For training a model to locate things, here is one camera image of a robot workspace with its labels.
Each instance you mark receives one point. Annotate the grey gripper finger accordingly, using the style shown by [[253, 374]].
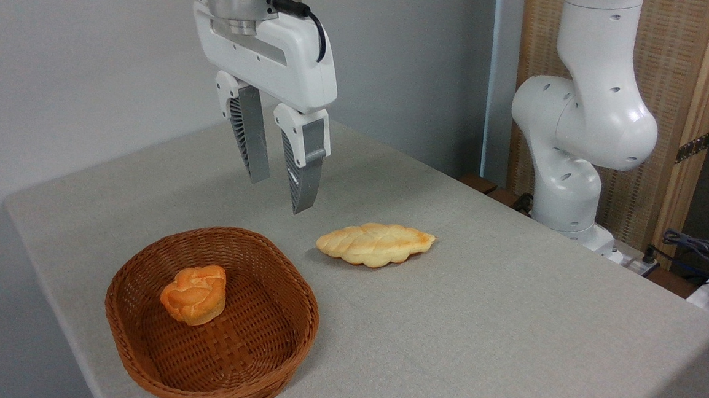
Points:
[[253, 137], [307, 171]]

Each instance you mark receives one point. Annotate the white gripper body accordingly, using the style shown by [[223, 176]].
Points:
[[276, 65]]

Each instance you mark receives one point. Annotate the long braided bread loaf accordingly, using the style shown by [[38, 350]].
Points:
[[373, 244]]

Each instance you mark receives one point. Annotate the black plug at robot base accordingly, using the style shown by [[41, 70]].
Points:
[[650, 255]]

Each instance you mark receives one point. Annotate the round orange bread roll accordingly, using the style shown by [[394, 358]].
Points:
[[195, 295]]

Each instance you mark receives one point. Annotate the brown wicker basket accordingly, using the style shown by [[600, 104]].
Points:
[[241, 346]]

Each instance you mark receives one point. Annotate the pale blue vertical pipe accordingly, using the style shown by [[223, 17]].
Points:
[[493, 78]]

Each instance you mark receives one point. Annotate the wooden woven screen panel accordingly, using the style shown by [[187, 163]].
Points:
[[676, 71]]

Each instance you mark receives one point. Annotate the black metal hinge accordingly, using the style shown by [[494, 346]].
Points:
[[694, 147]]

